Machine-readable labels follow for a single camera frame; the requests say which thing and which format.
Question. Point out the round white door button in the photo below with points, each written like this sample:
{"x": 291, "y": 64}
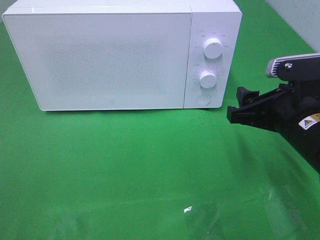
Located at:
{"x": 203, "y": 99}

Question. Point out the white microwave door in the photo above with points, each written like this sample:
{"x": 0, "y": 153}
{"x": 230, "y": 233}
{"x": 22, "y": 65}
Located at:
{"x": 103, "y": 61}

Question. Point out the white microwave knob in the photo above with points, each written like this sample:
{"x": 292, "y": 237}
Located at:
{"x": 207, "y": 79}
{"x": 212, "y": 48}

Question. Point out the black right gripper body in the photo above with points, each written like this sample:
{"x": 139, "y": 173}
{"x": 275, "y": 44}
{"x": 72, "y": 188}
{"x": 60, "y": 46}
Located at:
{"x": 275, "y": 110}

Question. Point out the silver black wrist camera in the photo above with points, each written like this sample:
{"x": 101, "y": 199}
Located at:
{"x": 295, "y": 68}

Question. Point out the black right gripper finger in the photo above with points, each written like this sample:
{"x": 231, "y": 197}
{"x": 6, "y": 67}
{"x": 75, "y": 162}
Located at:
{"x": 245, "y": 96}
{"x": 242, "y": 115}

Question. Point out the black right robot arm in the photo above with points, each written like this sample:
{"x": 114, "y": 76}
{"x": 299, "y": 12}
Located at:
{"x": 307, "y": 144}

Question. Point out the white microwave oven body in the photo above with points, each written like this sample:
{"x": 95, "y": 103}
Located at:
{"x": 209, "y": 18}

